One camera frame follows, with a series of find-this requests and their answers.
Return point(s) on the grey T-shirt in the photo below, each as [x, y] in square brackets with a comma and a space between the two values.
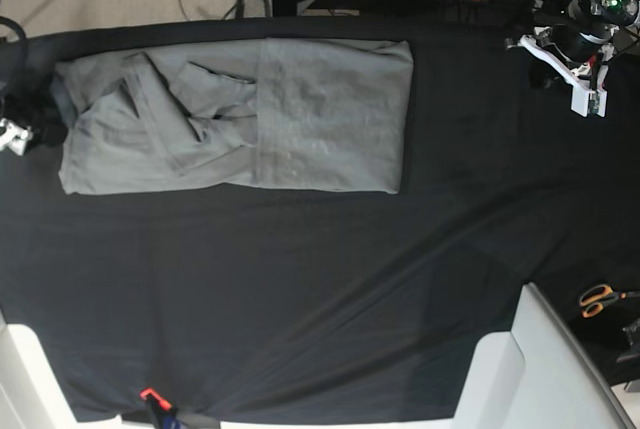
[291, 114]

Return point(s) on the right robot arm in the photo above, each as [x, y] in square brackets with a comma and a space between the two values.
[14, 58]

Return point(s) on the orange handled scissors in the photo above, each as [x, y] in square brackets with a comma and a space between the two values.
[601, 296]

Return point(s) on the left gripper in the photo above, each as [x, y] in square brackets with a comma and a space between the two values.
[580, 31]

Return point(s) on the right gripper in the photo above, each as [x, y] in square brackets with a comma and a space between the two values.
[30, 121]

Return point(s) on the black device right edge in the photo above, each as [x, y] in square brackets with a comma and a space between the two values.
[632, 332]

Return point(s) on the white table frame left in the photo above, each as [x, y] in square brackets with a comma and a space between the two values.
[30, 394]

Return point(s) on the red blue clamp front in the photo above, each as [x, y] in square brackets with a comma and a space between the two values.
[164, 415]

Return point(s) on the white table frame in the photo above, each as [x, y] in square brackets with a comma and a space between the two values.
[30, 394]
[536, 375]

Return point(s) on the white table frame right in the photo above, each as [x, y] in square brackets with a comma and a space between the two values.
[536, 375]

